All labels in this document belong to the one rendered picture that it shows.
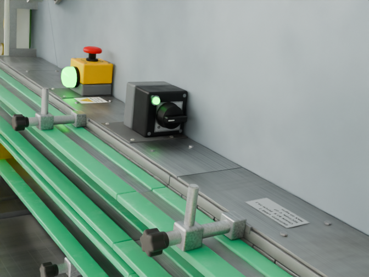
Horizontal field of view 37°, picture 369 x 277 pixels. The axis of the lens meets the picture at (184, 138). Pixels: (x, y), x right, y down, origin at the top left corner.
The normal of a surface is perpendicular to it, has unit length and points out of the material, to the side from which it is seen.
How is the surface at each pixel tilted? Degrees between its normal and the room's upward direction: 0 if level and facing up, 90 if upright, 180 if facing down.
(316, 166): 0
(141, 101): 0
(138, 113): 0
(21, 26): 90
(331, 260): 90
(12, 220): 90
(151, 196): 90
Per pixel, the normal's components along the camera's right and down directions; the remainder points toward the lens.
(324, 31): -0.83, 0.08
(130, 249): 0.11, -0.95
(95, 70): 0.55, 0.30
